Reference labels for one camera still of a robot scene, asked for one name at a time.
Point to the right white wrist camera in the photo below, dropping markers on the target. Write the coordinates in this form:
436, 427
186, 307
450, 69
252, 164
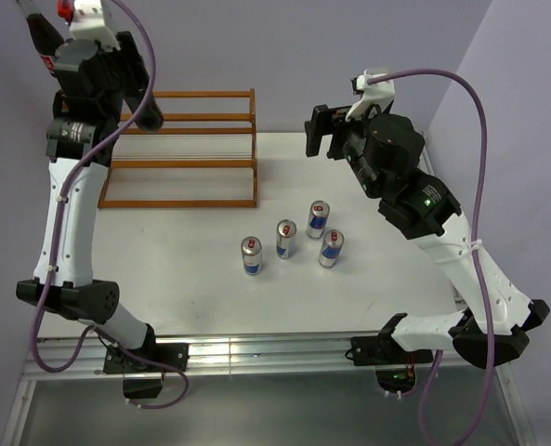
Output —
376, 95

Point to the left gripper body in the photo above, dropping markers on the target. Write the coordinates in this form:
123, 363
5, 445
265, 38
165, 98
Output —
129, 70

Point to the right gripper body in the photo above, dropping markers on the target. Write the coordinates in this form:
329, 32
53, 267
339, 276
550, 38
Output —
348, 139

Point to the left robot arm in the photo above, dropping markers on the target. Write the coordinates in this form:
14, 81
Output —
95, 85

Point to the aluminium rail frame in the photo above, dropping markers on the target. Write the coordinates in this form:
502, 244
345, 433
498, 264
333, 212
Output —
272, 349

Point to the energy drink can middle left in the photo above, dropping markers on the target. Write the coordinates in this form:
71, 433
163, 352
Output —
285, 238

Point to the energy drink can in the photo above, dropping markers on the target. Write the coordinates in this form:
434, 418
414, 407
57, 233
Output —
318, 214
331, 247
251, 249
285, 238

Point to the energy drink can front right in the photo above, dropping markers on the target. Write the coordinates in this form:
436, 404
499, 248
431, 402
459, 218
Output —
331, 247

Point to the energy drink can rear right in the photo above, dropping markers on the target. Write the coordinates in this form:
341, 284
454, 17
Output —
318, 214

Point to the energy drink can far left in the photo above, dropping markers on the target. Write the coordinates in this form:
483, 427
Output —
251, 249

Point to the cola bottle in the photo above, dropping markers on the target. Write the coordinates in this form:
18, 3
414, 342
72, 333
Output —
151, 118
46, 38

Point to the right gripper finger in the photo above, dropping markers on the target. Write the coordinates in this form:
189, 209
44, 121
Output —
315, 131
324, 115

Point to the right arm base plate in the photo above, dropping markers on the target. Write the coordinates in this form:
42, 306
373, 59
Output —
382, 350

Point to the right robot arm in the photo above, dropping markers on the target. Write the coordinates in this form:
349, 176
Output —
383, 150

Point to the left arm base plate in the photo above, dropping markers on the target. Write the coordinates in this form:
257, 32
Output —
163, 360

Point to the wooden two-tier shelf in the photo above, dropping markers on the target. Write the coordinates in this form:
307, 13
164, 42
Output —
205, 156

